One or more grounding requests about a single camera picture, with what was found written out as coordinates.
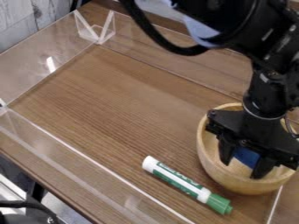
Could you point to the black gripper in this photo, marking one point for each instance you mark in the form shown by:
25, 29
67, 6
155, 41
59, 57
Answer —
266, 136

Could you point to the blue foam block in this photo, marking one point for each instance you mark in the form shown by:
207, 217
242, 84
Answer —
246, 156

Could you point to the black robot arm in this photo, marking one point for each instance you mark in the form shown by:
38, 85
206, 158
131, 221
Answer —
261, 29

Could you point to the brown wooden bowl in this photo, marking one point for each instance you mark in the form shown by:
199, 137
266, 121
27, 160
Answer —
234, 176

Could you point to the green white marker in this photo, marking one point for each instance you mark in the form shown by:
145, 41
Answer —
201, 193

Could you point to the clear acrylic tray wall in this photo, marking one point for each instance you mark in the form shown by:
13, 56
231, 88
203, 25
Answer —
91, 108

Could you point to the black equipment with cable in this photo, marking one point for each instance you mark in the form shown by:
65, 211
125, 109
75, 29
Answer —
22, 211

